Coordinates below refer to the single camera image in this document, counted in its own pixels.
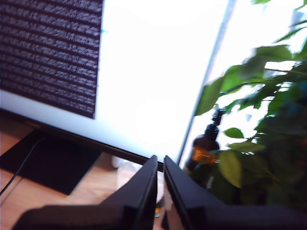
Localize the black Huawei monitor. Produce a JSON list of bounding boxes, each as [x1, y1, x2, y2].
[[0, 0, 238, 196]]

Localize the amber pump bottle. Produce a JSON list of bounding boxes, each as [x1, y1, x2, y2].
[[184, 107, 227, 175]]

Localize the white plastic bag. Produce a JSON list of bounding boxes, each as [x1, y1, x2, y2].
[[116, 160, 166, 204]]

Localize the long black cable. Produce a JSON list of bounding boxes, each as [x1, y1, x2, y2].
[[0, 136, 47, 196]]

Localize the green leafy plant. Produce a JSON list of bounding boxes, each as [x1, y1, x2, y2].
[[194, 0, 307, 210]]

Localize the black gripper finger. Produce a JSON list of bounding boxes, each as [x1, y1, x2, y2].
[[97, 154, 159, 230], [163, 155, 226, 230]]

